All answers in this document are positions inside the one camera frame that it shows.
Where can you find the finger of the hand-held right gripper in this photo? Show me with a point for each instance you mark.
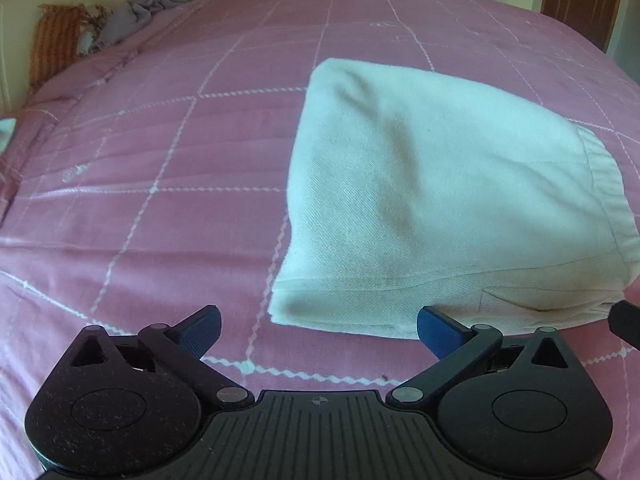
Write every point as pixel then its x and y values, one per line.
pixel 625 320

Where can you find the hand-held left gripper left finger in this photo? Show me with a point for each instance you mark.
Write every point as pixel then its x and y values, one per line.
pixel 201 331

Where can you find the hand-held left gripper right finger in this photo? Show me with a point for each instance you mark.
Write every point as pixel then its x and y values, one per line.
pixel 440 333

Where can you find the white pants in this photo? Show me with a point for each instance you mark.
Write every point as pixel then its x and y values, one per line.
pixel 430 195

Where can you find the pink checked bedsheet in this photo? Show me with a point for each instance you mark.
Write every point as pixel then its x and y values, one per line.
pixel 165 170

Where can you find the grey crumpled cloth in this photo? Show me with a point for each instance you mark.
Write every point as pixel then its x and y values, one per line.
pixel 125 22

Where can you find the orange fringed cushion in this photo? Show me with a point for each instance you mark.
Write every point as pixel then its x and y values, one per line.
pixel 55 45

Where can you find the brown wooden door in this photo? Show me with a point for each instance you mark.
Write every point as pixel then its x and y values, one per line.
pixel 585 0

